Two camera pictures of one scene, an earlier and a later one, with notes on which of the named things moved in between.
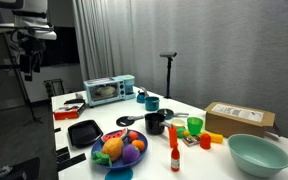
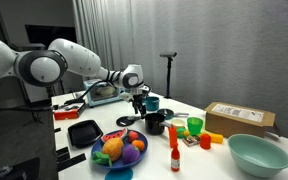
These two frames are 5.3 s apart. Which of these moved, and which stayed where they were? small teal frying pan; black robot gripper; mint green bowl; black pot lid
Moved: black robot gripper
Stayed: black pot lid; mint green bowl; small teal frying pan
